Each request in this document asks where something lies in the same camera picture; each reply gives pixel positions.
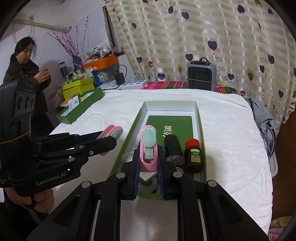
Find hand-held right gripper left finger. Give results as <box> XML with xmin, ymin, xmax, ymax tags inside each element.
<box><xmin>26</xmin><ymin>149</ymin><xmax>141</xmax><ymax>241</ymax></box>

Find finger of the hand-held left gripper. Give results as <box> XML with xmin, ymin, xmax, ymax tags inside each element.
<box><xmin>36</xmin><ymin>137</ymin><xmax>117</xmax><ymax>163</ymax></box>
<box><xmin>30</xmin><ymin>131</ymin><xmax>104</xmax><ymax>151</ymax></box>

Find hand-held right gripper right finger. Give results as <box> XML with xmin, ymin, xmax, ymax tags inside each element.
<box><xmin>158</xmin><ymin>151</ymin><xmax>270</xmax><ymax>241</ymax></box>

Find white panda night light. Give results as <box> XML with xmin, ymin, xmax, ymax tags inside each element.
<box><xmin>138</xmin><ymin>181</ymin><xmax>160</xmax><ymax>194</ymax></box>

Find pink plastic case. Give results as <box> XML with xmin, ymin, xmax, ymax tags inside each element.
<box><xmin>96</xmin><ymin>125</ymin><xmax>123</xmax><ymax>156</ymax></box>

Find black rectangular device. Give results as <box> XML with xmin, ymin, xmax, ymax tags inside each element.
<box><xmin>164</xmin><ymin>135</ymin><xmax>185</xmax><ymax>166</ymax></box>

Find brown bottle with red cap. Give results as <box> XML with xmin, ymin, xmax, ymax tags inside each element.
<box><xmin>184</xmin><ymin>138</ymin><xmax>203</xmax><ymax>174</ymax></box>

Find green cardboard box tray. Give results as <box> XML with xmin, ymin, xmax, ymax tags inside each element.
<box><xmin>109</xmin><ymin>101</ymin><xmax>207</xmax><ymax>200</ymax></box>

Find person's left hand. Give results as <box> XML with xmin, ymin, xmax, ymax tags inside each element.
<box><xmin>5</xmin><ymin>188</ymin><xmax>55</xmax><ymax>214</ymax></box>

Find green cardboard box lid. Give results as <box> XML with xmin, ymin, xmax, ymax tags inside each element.
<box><xmin>57</xmin><ymin>88</ymin><xmax>104</xmax><ymax>124</ymax></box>

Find small white and blue box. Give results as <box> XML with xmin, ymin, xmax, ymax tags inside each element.
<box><xmin>68</xmin><ymin>95</ymin><xmax>79</xmax><ymax>110</ymax></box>

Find yellow-green box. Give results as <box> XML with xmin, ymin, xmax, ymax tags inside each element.
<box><xmin>61</xmin><ymin>78</ymin><xmax>95</xmax><ymax>100</ymax></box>

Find blue and white carton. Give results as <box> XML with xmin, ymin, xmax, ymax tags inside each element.
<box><xmin>91</xmin><ymin>71</ymin><xmax>101</xmax><ymax>87</ymax></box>

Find white and blue power strip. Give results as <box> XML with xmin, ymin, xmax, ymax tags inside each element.
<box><xmin>103</xmin><ymin>80</ymin><xmax>148</xmax><ymax>90</ymax></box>

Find dark blender jar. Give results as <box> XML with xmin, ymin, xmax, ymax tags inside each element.
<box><xmin>58</xmin><ymin>61</ymin><xmax>70</xmax><ymax>80</ymax></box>

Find clear bin with orange lid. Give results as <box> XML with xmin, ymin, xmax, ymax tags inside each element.
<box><xmin>83</xmin><ymin>56</ymin><xmax>119</xmax><ymax>87</ymax></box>

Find pile of packets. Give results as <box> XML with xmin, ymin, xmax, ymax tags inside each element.
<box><xmin>80</xmin><ymin>44</ymin><xmax>125</xmax><ymax>63</ymax></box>

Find plaid cloth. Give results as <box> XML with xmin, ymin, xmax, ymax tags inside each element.
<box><xmin>143</xmin><ymin>81</ymin><xmax>238</xmax><ymax>95</ymax></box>

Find purple blossom branches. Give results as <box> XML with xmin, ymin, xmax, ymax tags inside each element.
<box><xmin>47</xmin><ymin>15</ymin><xmax>89</xmax><ymax>65</ymax></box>

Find window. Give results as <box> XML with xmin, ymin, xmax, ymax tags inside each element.
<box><xmin>103</xmin><ymin>5</ymin><xmax>123</xmax><ymax>50</ymax></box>

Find grey space heater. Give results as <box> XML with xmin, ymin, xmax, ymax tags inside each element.
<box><xmin>186</xmin><ymin>57</ymin><xmax>216</xmax><ymax>90</ymax></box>

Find grey cloth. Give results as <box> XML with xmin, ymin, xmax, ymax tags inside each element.
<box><xmin>245</xmin><ymin>97</ymin><xmax>278</xmax><ymax>178</ymax></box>

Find wooden wardrobe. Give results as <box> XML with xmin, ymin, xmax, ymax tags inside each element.
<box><xmin>275</xmin><ymin>111</ymin><xmax>296</xmax><ymax>220</ymax></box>

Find striped curtain with hearts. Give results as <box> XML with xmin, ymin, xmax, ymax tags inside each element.
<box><xmin>106</xmin><ymin>0</ymin><xmax>296</xmax><ymax>121</ymax></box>

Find black power adapter with cable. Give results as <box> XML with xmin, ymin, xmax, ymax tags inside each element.
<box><xmin>115</xmin><ymin>65</ymin><xmax>128</xmax><ymax>86</ymax></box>

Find white corrugated hose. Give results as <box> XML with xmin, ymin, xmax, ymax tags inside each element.
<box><xmin>13</xmin><ymin>15</ymin><xmax>72</xmax><ymax>35</ymax></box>

